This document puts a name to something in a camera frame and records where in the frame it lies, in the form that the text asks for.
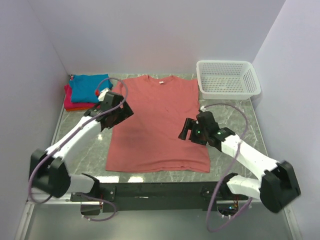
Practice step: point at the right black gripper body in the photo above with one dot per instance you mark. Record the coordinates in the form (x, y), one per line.
(200, 134)

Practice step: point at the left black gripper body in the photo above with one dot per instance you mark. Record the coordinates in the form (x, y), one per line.
(121, 114)

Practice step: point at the salmon pink t shirt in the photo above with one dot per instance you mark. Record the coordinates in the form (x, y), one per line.
(148, 140)

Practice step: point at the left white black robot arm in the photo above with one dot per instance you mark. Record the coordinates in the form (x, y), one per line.
(49, 168)

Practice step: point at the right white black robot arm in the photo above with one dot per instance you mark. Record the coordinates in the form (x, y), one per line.
(259, 164)

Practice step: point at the folded orange t shirt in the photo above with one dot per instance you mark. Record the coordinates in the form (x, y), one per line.
(77, 109)

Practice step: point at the folded blue t shirt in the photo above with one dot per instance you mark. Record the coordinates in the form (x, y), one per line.
(84, 87)

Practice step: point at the folded magenta t shirt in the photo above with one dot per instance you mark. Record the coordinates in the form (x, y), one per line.
(68, 101)

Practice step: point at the white plastic basket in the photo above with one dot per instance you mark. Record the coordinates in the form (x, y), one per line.
(227, 80)

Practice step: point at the black base beam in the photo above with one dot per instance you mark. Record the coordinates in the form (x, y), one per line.
(144, 196)

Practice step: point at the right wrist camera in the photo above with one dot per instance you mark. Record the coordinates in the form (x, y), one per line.
(206, 119)

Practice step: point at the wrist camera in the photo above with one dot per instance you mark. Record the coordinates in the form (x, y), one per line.
(108, 99)
(206, 119)

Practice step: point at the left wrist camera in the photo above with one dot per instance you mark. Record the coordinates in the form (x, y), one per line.
(108, 99)

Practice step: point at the aluminium rail frame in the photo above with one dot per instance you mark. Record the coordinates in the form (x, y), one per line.
(273, 194)

